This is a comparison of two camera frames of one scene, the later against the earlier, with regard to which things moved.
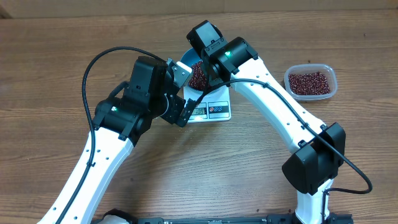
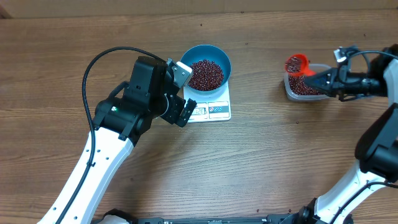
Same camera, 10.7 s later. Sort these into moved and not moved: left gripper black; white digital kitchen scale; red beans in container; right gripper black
Moved: right gripper black
Not moved: red beans in container; left gripper black; white digital kitchen scale
